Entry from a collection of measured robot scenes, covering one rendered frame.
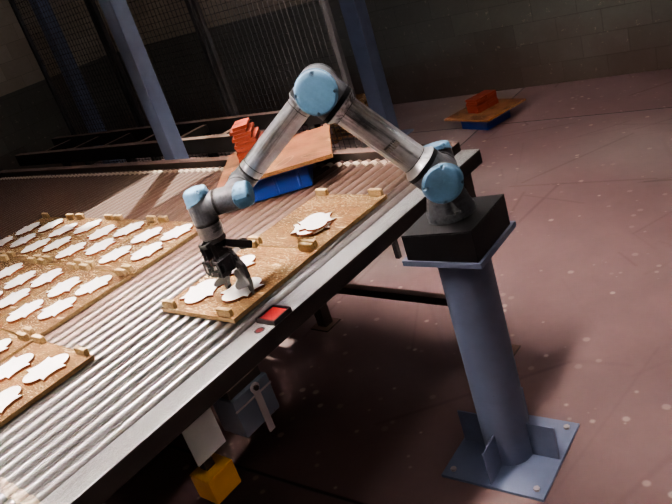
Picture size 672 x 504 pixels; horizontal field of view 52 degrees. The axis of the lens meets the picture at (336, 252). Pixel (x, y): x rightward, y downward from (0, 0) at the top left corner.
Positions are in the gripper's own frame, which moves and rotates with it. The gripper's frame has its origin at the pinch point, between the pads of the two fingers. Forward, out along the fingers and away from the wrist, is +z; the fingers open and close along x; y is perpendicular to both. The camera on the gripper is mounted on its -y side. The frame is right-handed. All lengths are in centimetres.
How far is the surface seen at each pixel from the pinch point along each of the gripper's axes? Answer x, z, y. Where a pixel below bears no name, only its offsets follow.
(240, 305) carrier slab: 5.8, 0.8, 6.9
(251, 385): 25.1, 10.5, 27.4
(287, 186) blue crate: -45, 1, -75
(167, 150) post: -175, -4, -116
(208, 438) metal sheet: 22, 16, 44
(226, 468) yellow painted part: 24, 25, 44
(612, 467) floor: 84, 95, -50
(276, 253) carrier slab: -6.3, 1.3, -23.3
